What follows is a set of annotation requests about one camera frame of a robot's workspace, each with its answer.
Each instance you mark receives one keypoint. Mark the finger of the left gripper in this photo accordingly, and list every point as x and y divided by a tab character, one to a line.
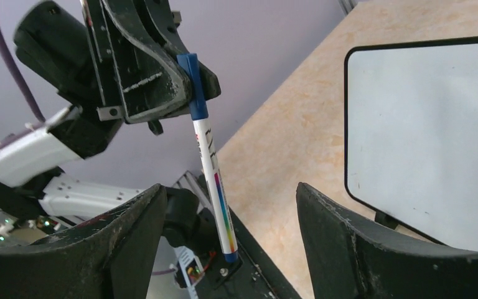
159	22

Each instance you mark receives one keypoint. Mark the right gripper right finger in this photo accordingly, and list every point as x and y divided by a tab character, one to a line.
351	256

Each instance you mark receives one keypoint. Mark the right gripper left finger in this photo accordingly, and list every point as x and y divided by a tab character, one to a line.
108	256

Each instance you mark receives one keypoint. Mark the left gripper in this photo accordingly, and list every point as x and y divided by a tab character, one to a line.
138	71

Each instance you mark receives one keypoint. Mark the blue marker cap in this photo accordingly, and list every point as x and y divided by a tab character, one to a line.
197	105

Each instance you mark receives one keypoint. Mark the white marker pen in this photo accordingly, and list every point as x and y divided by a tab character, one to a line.
211	170

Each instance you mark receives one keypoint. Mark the small whiteboard black frame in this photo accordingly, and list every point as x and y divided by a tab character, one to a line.
411	135

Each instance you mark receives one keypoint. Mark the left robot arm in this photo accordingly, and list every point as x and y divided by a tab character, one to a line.
54	193

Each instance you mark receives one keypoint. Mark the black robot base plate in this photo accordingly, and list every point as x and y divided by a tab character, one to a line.
201	268

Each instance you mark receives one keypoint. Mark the aluminium rail frame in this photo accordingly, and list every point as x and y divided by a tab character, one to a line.
189	181

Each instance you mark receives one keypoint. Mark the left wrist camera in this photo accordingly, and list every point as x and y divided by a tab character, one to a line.
34	153

